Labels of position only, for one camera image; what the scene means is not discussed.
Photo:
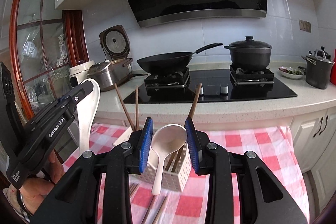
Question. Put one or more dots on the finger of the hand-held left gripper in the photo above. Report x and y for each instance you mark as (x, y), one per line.
(80, 94)
(63, 101)

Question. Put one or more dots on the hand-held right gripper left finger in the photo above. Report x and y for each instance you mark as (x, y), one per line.
(145, 145)

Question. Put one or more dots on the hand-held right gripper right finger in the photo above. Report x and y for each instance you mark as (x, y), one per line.
(191, 145)

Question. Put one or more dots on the white ceramic spoon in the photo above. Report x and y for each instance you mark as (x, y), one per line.
(88, 129)
(168, 137)

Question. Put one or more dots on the white plastic utensil basket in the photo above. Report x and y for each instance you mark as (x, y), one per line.
(170, 179)

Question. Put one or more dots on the person's left hand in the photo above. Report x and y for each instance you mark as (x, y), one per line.
(39, 187)

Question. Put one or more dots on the small white kitchen appliance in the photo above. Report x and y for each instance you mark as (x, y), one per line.
(77, 72)

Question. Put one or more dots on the steel rice cooker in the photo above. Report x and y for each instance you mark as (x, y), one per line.
(110, 72)

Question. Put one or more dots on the black glass gas hob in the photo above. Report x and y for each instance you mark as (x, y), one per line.
(210, 90)

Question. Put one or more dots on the red white checked tablecloth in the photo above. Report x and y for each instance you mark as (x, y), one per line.
(249, 161)

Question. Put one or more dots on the wooden framed glass door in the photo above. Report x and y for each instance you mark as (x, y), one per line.
(39, 43)

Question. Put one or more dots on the black wok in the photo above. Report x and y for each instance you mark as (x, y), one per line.
(162, 62)

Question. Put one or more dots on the black lidded cooking pot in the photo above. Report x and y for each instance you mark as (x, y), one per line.
(249, 56)

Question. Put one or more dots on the white kitchen base cabinets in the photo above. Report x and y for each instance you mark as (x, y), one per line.
(309, 129)

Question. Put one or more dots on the plate with food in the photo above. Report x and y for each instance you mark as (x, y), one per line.
(291, 73)

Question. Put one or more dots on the grey stockpot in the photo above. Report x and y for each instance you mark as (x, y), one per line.
(317, 72)

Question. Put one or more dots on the red thermos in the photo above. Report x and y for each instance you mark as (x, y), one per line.
(334, 64)

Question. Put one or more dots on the wall switch panel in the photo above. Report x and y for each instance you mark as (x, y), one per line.
(305, 25)

